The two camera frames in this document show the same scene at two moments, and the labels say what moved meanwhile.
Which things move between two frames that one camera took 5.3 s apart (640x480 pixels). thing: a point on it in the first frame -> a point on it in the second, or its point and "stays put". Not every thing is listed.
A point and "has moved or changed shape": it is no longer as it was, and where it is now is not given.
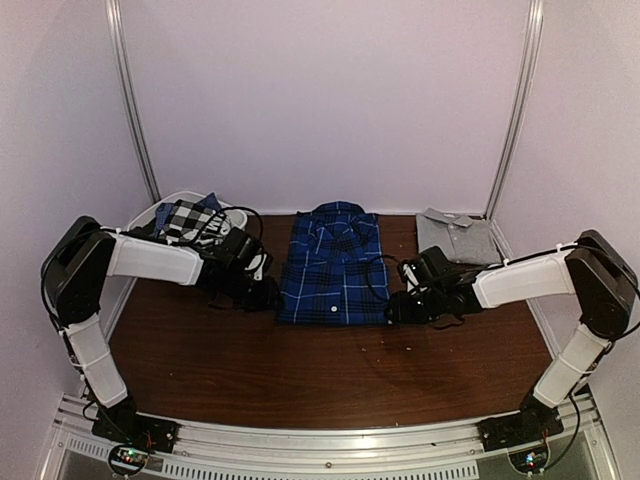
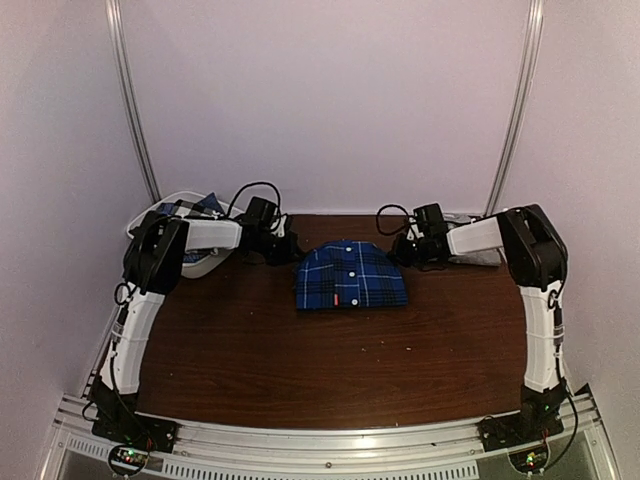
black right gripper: [402, 315] -> [398, 254]
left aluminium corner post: [113, 16] stays put
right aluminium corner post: [521, 103] stays put
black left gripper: [266, 300] -> [292, 249]
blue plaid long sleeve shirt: [335, 271] has moved or changed shape
